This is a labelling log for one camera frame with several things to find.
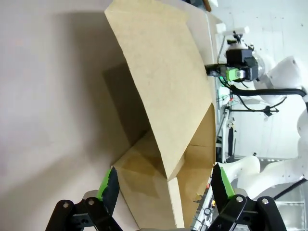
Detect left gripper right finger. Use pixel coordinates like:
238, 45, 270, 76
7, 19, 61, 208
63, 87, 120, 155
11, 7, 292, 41
211, 163, 288, 231

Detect brown cardboard box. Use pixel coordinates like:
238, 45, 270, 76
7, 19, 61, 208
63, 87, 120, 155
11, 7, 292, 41
102, 0, 217, 231

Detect thin black cable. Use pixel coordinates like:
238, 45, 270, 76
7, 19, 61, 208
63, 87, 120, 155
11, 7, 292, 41
234, 93, 287, 118

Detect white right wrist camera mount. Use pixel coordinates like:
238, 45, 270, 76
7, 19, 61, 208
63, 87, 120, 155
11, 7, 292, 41
216, 23, 249, 49

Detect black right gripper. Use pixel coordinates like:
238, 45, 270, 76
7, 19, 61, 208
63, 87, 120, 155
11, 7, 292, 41
205, 49, 259, 81

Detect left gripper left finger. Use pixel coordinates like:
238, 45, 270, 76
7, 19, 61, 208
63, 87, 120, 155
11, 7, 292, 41
45, 167, 121, 231

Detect black right arm cable sleeve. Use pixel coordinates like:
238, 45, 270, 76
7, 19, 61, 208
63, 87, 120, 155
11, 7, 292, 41
228, 81, 308, 97

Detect white metal frame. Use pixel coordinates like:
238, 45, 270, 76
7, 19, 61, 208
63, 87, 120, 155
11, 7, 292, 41
215, 105, 238, 164

